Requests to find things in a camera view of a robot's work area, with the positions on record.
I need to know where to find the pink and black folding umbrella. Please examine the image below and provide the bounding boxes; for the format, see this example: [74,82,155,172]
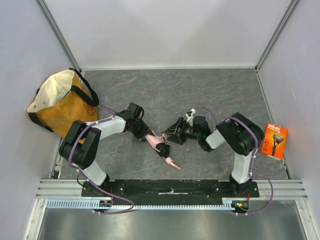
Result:
[145,131,182,171]

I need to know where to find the yellow tote bag black handles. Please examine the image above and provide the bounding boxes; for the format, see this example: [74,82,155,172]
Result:
[26,68,100,138]

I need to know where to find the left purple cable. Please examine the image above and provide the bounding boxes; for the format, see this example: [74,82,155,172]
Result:
[68,104,136,215]

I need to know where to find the orange razor box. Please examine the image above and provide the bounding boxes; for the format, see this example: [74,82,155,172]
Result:
[260,123,288,161]

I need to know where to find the purple cable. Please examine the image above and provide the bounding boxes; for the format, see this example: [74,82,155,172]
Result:
[194,107,275,216]
[68,104,136,215]

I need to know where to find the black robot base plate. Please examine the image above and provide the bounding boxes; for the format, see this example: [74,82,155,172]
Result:
[81,178,261,205]

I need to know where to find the light blue cable duct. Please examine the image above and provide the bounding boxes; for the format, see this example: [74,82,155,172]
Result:
[46,198,235,211]

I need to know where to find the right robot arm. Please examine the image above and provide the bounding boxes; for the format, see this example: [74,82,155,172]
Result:
[163,112,264,191]

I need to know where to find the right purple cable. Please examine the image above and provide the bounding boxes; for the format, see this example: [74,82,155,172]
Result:
[194,107,275,216]

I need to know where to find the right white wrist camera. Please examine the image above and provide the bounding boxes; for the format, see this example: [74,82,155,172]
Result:
[185,108,196,127]

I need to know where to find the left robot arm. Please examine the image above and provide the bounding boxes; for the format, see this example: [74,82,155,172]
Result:
[59,102,150,186]

